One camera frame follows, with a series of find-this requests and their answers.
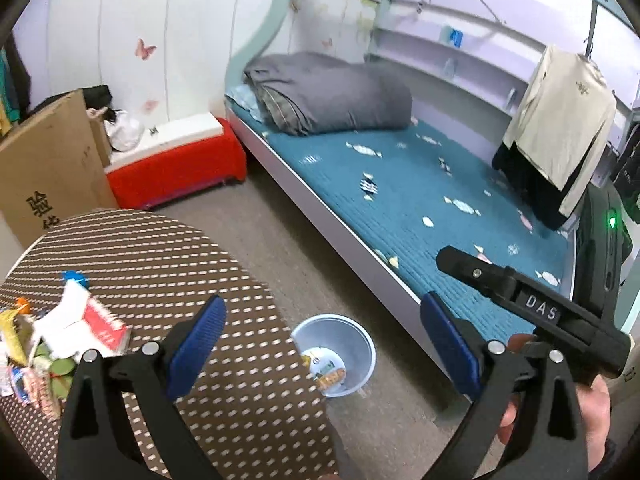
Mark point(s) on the butterfly wall sticker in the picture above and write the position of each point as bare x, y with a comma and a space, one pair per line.
145, 49
150, 106

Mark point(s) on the green hanging garment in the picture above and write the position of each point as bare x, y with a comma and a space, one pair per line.
6, 85

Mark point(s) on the yellow wrapper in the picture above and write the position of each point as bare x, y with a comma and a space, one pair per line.
12, 335

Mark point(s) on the brown cardboard box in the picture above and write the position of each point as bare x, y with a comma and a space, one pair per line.
50, 160

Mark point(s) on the green wrapper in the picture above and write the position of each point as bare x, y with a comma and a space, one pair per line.
55, 367

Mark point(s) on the grey folded blanket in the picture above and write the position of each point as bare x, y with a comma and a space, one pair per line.
340, 95

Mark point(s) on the cream hanging jacket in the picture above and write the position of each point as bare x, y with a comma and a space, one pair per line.
560, 110

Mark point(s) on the red and white carton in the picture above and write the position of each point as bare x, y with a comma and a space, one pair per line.
102, 327

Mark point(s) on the grey plastic waste bin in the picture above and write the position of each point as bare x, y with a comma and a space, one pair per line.
350, 345

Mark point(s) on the black cloth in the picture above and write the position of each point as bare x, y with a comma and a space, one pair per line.
97, 96

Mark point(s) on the light blue pillow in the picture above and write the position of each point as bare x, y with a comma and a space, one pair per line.
241, 100

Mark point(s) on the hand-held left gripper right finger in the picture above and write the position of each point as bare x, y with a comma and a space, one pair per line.
450, 340

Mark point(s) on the lavender bedside shelf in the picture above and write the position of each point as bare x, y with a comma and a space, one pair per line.
425, 55

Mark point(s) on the dark printed hanging garment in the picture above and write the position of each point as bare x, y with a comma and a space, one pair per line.
627, 170

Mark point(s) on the white plastic bag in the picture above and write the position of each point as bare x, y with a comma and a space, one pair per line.
125, 132

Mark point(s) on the teal printed bed sheet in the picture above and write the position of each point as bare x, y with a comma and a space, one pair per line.
400, 185

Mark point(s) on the cream hanging garment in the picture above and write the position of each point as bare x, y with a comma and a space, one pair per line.
3, 120

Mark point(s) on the small blue box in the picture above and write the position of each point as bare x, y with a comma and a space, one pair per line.
455, 37

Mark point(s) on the light green bunk bed frame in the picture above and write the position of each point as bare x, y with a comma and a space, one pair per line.
350, 255

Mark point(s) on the orange snack wrapper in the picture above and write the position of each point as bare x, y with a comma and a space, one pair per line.
332, 378

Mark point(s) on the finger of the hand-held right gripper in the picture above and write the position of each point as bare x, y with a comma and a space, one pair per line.
475, 270

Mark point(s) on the round table with patterned cloth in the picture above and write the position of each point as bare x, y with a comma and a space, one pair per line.
200, 260

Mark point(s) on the white printed wrapper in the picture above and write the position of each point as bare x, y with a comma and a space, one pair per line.
324, 358

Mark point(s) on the clear bottle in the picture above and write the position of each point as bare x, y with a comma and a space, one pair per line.
450, 68

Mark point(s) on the red and white wrapper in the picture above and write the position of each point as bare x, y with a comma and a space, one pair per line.
35, 391

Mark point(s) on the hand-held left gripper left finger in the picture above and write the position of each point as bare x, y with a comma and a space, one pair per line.
200, 340

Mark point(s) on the red storage box white lid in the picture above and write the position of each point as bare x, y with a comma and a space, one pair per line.
175, 170

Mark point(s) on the black hanging garment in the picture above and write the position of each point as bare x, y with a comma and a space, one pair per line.
530, 185

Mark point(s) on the person's right hand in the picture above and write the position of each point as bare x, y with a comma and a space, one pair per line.
592, 410

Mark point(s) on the small dark object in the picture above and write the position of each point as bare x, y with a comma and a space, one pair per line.
152, 131

